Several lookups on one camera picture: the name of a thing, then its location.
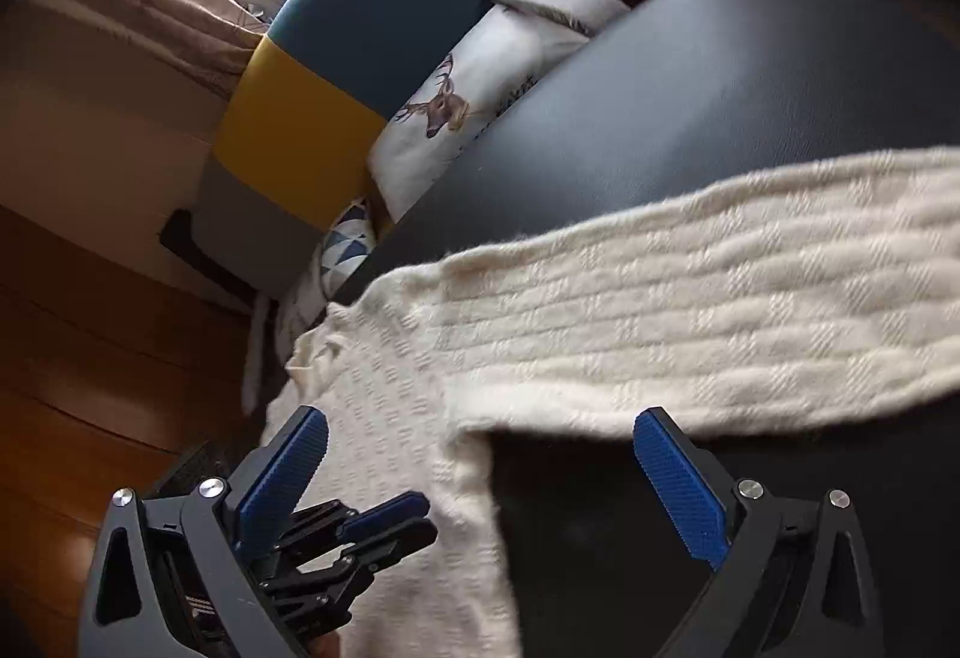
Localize beige curtain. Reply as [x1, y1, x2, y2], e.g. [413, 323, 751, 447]
[11, 0, 275, 100]

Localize black leather bench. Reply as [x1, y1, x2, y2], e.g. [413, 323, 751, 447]
[330, 0, 960, 658]

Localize cream knit sweater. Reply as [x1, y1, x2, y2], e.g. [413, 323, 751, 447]
[259, 146, 960, 658]

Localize white deer print pillow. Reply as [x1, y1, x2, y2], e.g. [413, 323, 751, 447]
[366, 0, 632, 218]

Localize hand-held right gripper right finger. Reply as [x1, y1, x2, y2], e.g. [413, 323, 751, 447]
[632, 406, 884, 658]

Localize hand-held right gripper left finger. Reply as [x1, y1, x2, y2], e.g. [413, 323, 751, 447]
[79, 405, 331, 658]

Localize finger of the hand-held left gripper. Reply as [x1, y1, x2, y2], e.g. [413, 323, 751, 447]
[289, 491, 431, 548]
[281, 518, 440, 580]

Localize blue triangle pattern pillow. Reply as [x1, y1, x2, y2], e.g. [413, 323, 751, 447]
[321, 199, 378, 303]

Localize blue yellow grey sofa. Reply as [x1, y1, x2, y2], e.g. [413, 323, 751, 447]
[193, 0, 492, 301]

